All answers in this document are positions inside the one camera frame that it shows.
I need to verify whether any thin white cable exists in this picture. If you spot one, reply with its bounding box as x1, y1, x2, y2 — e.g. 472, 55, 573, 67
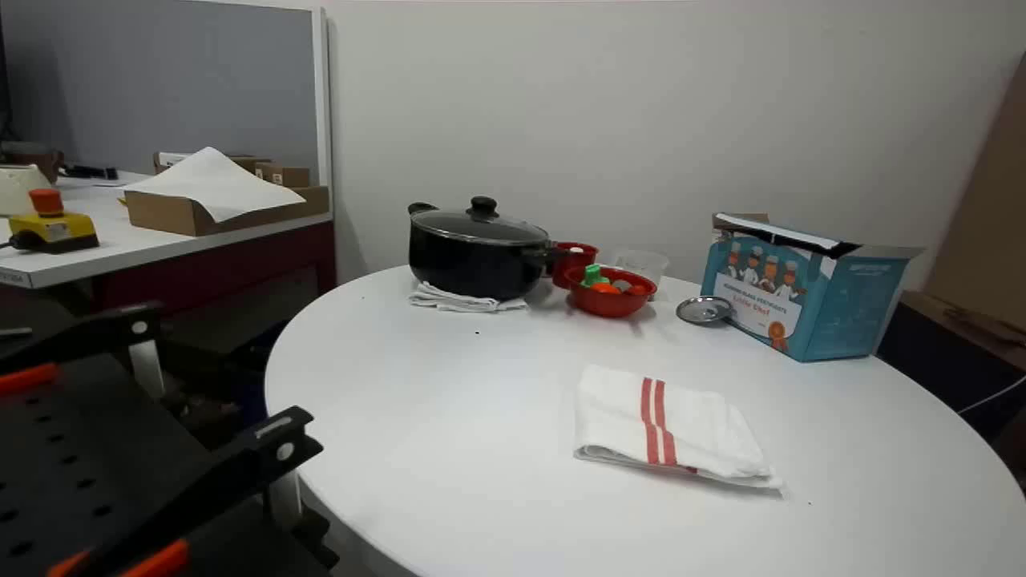
954, 372, 1026, 420

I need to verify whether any yellow and black device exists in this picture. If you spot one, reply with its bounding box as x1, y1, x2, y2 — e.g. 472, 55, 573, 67
5, 208, 102, 256

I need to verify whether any glass pot lid black knob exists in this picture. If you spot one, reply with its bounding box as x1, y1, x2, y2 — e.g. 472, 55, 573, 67
411, 193, 550, 250

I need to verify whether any white towel with red stripes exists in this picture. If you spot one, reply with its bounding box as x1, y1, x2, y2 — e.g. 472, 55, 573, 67
573, 362, 782, 494

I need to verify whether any red bowl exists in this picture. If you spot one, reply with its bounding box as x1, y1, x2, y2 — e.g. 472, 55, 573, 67
564, 268, 661, 320

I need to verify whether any large brown cardboard sheet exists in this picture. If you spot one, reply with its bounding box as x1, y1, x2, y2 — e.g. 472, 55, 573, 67
922, 52, 1026, 333

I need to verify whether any small black desk item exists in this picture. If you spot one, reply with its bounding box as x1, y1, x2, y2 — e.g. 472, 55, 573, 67
56, 160, 121, 182

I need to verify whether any white rounded object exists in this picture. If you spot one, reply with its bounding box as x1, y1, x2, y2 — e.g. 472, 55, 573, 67
0, 160, 53, 222

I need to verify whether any small orange block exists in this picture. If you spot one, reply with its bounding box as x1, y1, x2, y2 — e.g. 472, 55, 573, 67
24, 187, 66, 222

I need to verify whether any round silver metal strainer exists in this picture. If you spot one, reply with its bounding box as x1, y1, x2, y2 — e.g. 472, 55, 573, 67
673, 295, 738, 330

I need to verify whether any white desk with red front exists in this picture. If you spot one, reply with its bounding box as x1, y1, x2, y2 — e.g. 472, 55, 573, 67
0, 171, 341, 323

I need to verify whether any black perforated stand frame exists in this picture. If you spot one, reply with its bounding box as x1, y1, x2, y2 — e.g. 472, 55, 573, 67
0, 349, 282, 577

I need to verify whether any blue printed cardboard box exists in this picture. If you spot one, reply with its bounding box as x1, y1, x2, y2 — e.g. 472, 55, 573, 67
698, 208, 922, 367

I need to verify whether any grey partition panel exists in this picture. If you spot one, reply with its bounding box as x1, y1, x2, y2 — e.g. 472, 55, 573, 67
0, 0, 331, 189

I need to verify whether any black cooking pot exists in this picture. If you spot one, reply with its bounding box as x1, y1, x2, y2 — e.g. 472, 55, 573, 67
403, 200, 556, 305

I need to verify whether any white cloth under pot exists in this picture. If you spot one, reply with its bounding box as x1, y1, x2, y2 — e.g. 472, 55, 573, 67
407, 280, 532, 317

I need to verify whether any red mug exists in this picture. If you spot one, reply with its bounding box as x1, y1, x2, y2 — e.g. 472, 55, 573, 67
548, 240, 604, 293

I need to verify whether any shallow brown cardboard tray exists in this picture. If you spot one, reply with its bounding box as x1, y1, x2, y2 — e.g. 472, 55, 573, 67
117, 182, 332, 240

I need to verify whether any open cardboard box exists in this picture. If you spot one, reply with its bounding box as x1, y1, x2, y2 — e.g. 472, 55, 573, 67
121, 144, 312, 228

